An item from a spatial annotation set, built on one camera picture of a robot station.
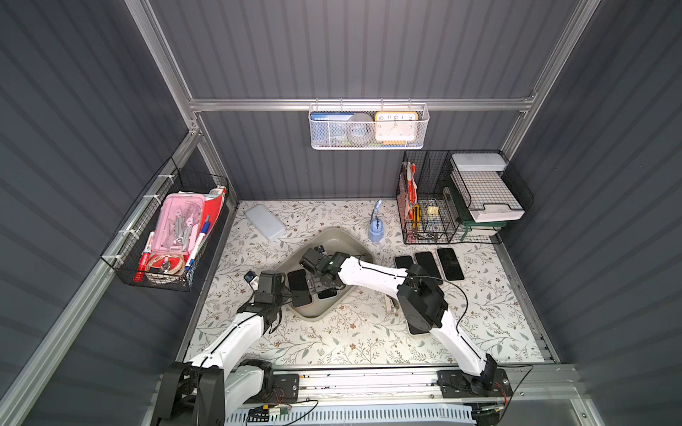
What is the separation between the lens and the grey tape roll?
87cm

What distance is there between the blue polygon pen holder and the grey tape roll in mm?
302

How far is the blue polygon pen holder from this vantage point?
103 cm

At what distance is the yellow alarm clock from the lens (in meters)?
0.89
